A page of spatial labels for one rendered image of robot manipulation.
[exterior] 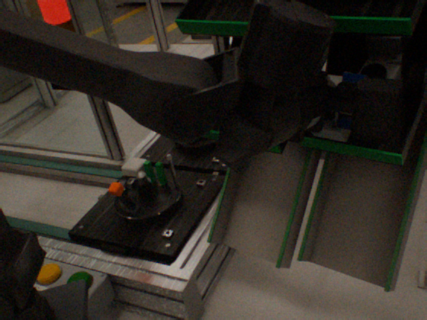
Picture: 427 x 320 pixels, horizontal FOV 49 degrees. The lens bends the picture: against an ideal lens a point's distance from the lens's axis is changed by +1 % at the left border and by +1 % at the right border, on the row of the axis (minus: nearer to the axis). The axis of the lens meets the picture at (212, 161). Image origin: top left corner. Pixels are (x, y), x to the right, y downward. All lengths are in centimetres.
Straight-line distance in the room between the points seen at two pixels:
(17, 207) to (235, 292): 58
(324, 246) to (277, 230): 7
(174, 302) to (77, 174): 50
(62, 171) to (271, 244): 65
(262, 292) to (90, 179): 52
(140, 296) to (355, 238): 38
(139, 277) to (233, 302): 18
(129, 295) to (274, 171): 34
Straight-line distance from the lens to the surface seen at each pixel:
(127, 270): 85
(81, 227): 96
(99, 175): 115
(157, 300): 84
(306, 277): 91
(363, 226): 73
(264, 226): 76
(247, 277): 92
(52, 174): 126
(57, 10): 99
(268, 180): 77
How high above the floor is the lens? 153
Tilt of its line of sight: 33 degrees down
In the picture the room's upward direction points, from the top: 12 degrees counter-clockwise
